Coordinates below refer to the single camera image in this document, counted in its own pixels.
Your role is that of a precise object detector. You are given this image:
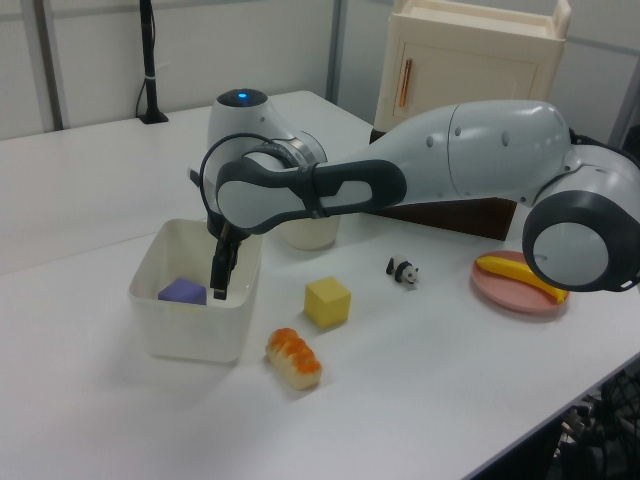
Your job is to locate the black mesh chair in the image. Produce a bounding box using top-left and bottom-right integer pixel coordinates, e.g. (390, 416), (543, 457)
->
(549, 367), (640, 480)

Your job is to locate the yellow toy banana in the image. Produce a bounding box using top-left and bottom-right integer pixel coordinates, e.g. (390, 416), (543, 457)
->
(474, 253), (571, 305)

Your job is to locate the pink plate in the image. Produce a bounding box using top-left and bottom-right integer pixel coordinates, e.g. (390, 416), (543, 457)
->
(469, 249), (570, 315)

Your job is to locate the translucent white plastic box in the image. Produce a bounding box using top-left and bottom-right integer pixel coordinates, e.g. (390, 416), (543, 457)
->
(127, 217), (265, 365)

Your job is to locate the dark brown cabinet base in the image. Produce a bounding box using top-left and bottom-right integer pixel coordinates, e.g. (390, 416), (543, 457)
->
(368, 125), (519, 242)

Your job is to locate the cream toy cabinet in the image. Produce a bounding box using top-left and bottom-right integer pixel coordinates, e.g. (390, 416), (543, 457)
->
(373, 0), (573, 132)

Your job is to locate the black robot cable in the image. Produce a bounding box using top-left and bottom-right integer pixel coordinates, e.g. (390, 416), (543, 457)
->
(198, 131), (301, 231)

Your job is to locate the yellow foam cube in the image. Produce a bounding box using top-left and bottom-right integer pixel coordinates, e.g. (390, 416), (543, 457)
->
(304, 275), (353, 330)

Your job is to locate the white lidded trash bin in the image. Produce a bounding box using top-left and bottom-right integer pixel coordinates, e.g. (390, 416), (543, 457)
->
(279, 213), (342, 251)

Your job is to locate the purple foam cube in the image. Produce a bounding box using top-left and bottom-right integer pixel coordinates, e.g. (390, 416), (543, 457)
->
(157, 277), (208, 307)

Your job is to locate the toy bread loaf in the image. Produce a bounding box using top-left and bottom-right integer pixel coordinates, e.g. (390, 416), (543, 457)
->
(264, 327), (324, 391)

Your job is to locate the panda figurine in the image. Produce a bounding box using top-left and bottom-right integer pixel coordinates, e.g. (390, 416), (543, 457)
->
(384, 254), (421, 290)

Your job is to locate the black camera pole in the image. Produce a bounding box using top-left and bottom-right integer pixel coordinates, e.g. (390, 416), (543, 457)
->
(135, 0), (170, 125)

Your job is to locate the copper cabinet door handle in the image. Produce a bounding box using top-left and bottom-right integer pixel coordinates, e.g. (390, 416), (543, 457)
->
(398, 57), (414, 109)

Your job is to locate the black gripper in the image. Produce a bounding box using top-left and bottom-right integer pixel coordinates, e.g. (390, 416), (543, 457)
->
(206, 210), (254, 302)

